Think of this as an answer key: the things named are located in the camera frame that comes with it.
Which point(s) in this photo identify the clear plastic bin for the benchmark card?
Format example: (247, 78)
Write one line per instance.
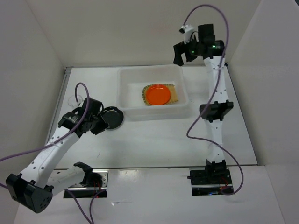
(132, 80)

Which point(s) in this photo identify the right arm metal base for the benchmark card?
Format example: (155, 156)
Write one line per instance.
(202, 186)

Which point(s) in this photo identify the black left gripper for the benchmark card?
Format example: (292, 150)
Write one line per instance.
(103, 125)

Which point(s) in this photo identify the black round plate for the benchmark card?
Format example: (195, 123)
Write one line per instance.
(113, 116)

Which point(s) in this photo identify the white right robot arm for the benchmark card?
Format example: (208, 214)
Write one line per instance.
(202, 43)

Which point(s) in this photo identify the left arm metal base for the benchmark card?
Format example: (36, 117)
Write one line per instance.
(96, 188)

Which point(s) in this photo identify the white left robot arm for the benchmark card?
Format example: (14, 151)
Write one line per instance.
(35, 186)

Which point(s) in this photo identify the woven bamboo tray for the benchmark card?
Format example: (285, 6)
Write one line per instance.
(173, 99)

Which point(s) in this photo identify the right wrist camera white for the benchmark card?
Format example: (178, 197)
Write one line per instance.
(187, 31)

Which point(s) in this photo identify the orange round plate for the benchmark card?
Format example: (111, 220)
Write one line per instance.
(157, 94)

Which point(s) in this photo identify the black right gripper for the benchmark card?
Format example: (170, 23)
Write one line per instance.
(179, 48)

